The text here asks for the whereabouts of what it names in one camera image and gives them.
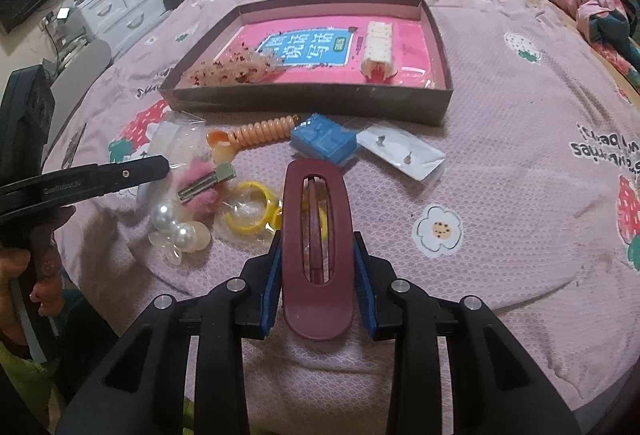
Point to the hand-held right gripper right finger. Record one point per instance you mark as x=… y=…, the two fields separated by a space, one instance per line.
x=366 y=287

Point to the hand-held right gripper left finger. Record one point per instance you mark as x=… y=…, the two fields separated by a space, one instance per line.
x=269 y=287

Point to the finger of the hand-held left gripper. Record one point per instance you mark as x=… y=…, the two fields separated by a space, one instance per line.
x=100 y=179

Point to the maroon oval hair clip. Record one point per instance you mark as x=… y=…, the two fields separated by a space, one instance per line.
x=320 y=315

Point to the clear plastic bag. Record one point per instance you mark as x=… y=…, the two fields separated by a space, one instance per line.
x=170 y=136

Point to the pearl hair accessory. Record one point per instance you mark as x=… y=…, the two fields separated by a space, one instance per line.
x=187 y=235

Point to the clear earring packet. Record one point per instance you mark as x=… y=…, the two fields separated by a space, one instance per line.
x=400 y=156

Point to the small blue box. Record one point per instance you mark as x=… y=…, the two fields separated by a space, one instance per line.
x=322 y=141

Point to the pink gift box tray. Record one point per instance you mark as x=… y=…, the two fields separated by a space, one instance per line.
x=300 y=101

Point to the person's left hand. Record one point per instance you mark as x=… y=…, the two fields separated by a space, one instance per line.
x=47 y=285

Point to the grey chair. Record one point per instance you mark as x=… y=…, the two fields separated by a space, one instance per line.
x=85 y=70

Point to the pink fluffy hair clip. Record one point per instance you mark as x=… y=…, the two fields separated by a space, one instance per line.
x=201 y=187

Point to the white drawer cabinet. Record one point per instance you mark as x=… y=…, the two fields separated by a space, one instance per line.
x=125 y=0

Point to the pink strawberry printed blanket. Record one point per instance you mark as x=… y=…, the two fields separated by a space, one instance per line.
x=500 y=215

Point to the pink glitter mesh accessory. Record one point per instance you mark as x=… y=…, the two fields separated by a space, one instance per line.
x=225 y=70

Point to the person's green clothing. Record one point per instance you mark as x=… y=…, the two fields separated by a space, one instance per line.
x=20 y=390

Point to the white comb hair clip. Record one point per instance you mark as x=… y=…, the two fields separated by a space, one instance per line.
x=379 y=40

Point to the pink garment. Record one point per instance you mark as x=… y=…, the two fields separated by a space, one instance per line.
x=590 y=0

